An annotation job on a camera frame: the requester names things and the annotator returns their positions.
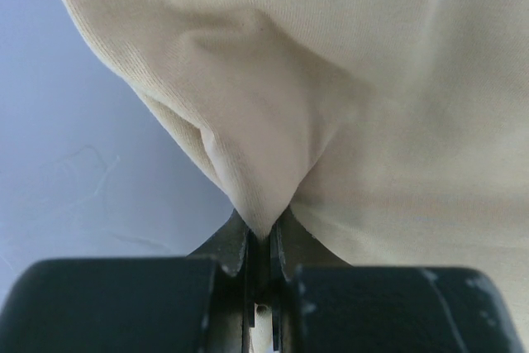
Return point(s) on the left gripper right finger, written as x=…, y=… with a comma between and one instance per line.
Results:
x=322, y=304

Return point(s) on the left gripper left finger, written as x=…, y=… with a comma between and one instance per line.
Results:
x=198, y=303

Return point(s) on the tan beige t-shirt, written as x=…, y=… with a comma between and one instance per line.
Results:
x=396, y=129

